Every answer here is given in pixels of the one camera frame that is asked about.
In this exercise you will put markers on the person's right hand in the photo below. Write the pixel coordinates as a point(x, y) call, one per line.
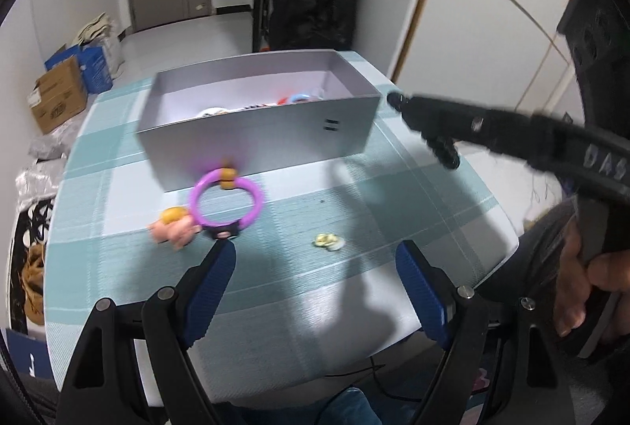
point(610, 270)

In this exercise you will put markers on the large blue carton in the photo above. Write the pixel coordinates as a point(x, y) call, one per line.
point(96, 71)

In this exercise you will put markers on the white round badge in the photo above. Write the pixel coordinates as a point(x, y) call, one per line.
point(211, 111)

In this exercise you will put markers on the red round badge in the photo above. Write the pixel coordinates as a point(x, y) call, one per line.
point(283, 101)

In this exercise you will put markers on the brown boot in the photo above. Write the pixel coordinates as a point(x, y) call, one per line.
point(32, 302)
point(35, 262)

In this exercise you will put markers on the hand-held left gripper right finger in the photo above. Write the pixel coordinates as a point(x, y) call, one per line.
point(423, 292)

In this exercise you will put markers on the brown cardboard carton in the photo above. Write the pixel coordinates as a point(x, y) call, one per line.
point(56, 95)

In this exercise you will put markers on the grey cardboard box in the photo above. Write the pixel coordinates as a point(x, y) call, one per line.
point(256, 144)

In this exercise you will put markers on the pink pig charm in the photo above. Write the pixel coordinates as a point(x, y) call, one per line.
point(172, 230)

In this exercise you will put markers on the beige cloth bag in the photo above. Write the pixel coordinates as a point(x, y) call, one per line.
point(96, 29)

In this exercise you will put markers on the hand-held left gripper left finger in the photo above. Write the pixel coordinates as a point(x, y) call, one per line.
point(211, 292)

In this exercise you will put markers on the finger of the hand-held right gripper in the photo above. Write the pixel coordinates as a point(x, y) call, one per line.
point(472, 115)
point(492, 139)

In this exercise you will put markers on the teal plaid tablecloth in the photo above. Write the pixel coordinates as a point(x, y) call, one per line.
point(123, 257)

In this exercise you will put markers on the blue cloth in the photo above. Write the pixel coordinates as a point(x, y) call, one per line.
point(315, 410)

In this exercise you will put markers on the white parcel bag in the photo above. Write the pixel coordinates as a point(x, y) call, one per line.
point(37, 181)

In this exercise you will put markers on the dark blue flat box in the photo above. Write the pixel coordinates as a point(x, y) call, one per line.
point(27, 353)

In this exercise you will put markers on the white plastic bag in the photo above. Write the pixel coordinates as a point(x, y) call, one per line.
point(113, 53)

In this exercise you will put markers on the small blue carton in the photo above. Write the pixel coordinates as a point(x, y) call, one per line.
point(55, 58)

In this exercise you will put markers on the small pale yellow trinket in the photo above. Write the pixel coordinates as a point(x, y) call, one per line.
point(329, 241)

